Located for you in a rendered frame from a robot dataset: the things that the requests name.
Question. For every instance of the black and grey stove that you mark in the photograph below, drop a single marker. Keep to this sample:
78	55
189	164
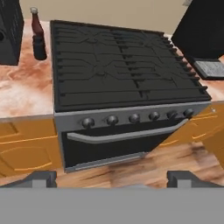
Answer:
122	75

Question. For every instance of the orange wooden cabinet door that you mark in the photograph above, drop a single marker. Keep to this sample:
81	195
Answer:
27	156

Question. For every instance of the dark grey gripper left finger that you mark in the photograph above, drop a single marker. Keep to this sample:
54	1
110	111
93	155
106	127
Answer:
43	178

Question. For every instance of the orange wooden cabinet run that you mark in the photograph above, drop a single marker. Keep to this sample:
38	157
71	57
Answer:
201	128

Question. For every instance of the black box-shaped appliance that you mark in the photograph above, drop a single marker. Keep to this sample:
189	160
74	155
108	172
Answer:
10	32

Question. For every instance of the dark red sauce bottle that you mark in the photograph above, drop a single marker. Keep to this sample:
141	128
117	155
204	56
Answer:
38	38

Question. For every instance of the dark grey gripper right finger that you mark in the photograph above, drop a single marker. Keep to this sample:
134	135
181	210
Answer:
180	178

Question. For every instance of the orange wooden drawer front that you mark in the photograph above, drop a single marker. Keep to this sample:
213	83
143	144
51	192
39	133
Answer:
26	128

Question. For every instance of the black tray with grey inset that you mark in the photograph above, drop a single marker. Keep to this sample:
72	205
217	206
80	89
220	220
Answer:
210	69

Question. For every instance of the large black appliance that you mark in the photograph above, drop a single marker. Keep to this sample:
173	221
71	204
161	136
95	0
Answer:
201	29

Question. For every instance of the dark round stove knob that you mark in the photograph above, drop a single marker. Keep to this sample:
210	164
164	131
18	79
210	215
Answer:
88	122
134	118
154	116
188	112
112	120

